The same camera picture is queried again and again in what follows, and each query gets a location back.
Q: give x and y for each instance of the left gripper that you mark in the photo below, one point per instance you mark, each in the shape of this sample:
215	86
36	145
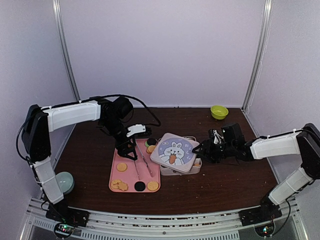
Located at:
122	151

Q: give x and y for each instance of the pink plastic tray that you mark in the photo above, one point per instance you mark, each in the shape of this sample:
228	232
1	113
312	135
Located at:
135	176

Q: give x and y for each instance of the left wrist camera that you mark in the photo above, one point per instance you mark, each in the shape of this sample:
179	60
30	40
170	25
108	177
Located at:
139	131

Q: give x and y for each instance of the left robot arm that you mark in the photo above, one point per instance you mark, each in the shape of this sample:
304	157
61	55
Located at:
40	122

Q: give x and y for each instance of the right frame post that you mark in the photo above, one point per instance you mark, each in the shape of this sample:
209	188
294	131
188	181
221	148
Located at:
257	65

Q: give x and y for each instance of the white divided cookie tin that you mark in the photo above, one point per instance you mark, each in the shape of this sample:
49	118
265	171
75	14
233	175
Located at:
195	169

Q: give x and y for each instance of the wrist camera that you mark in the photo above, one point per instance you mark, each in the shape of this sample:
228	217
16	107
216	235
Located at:
139	131
215	137

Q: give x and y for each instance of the round tan cookie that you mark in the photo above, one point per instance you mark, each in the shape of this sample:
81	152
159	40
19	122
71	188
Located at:
151	148
152	186

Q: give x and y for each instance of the frame post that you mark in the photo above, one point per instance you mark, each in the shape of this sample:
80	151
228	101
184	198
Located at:
56	4
257	65

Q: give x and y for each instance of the metal serving tongs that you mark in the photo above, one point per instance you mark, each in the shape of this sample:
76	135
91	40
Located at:
141	166

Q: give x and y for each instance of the round cookie red mark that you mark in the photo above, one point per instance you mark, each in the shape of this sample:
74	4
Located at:
115	184

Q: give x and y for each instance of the round tan cookie bottom right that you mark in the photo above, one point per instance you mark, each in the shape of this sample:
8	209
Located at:
152	186

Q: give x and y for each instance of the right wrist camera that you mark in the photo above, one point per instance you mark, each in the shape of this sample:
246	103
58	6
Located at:
215	137

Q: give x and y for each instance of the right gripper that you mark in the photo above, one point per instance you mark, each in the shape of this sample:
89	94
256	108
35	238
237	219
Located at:
207	149

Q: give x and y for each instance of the black sandwich cookie lower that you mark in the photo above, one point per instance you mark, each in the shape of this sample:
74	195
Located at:
139	186

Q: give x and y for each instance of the green plastic bowl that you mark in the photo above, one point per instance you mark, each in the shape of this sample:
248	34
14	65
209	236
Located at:
219	112

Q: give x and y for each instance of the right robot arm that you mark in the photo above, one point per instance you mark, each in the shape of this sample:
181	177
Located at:
304	142

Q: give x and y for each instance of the black sandwich cookie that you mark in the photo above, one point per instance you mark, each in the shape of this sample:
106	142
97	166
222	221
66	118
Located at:
139	186
151	141

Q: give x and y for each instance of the left frame post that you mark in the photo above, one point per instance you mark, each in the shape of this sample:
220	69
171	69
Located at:
56	4

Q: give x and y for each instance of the black sandwich cookie top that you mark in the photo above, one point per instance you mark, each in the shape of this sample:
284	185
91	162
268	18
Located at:
151	141

